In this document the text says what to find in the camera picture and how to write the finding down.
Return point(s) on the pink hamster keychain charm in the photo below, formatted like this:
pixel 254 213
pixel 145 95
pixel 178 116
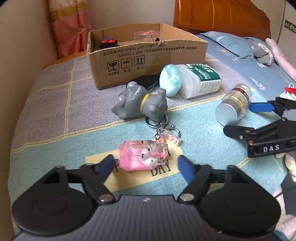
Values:
pixel 144 155

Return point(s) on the pink curtain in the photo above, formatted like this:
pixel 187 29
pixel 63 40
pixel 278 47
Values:
pixel 71 24

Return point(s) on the grey plush toy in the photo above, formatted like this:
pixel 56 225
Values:
pixel 262 54

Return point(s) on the wooden headboard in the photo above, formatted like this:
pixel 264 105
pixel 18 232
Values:
pixel 240 18

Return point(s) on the black red toy car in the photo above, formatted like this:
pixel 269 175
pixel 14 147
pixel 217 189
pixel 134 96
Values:
pixel 108 43

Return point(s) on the grey teal plaid blanket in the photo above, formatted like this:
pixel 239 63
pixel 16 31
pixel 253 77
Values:
pixel 67 121

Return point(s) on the blue floral bedsheet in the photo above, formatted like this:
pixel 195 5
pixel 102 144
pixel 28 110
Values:
pixel 269 81

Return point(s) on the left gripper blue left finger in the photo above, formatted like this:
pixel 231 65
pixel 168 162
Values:
pixel 104 168

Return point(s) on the teal white oval case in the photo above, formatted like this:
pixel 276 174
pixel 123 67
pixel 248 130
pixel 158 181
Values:
pixel 170 79

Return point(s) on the white green medicine bottle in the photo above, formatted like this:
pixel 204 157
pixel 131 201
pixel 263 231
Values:
pixel 197 80

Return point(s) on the clear box red label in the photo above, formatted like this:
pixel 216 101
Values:
pixel 147 36

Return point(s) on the glass jar silver lid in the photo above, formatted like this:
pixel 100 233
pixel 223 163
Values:
pixel 234 105

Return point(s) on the grey shark toy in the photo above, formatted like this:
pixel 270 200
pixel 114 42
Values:
pixel 135 101

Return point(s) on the black oval case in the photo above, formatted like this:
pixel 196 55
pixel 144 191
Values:
pixel 148 81

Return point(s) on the blue floral pillow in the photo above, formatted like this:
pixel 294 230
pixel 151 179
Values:
pixel 227 44

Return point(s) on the pink cloth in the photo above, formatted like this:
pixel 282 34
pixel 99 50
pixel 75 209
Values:
pixel 280 58

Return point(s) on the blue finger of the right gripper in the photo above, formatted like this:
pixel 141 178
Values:
pixel 257 107

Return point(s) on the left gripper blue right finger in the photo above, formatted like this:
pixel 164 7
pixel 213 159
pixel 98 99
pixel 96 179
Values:
pixel 186 168

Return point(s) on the right hand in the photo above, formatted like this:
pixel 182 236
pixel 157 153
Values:
pixel 289 159

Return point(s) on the brown cardboard box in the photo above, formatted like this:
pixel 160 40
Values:
pixel 131 59

